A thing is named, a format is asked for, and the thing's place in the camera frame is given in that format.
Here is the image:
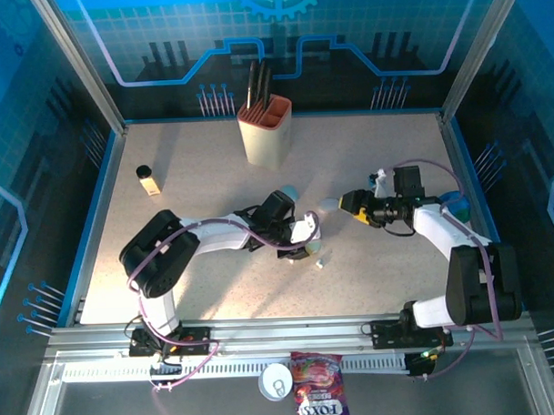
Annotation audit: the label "black knife handle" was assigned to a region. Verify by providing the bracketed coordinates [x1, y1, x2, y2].
[246, 61, 259, 110]
[262, 61, 275, 107]
[255, 56, 269, 112]

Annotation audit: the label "beige knife block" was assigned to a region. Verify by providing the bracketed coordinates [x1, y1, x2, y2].
[236, 92, 296, 172]

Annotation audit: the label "aluminium frame rail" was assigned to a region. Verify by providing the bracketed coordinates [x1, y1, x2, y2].
[44, 307, 538, 362]

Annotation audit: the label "purple candy bag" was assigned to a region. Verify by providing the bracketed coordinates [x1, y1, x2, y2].
[289, 349, 353, 415]

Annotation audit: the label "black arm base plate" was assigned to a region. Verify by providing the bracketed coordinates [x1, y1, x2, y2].
[127, 325, 214, 359]
[368, 317, 455, 351]

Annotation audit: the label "small bottle with black cap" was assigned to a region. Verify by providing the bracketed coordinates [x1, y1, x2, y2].
[136, 163, 162, 197]

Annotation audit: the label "aluminium frame post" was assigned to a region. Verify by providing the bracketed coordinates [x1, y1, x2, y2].
[436, 0, 529, 124]
[27, 0, 129, 137]

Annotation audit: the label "blue and white cup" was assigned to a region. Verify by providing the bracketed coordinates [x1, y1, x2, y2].
[439, 189, 472, 225]

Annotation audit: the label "white slotted cable duct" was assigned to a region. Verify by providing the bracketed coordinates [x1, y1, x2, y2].
[61, 351, 409, 385]

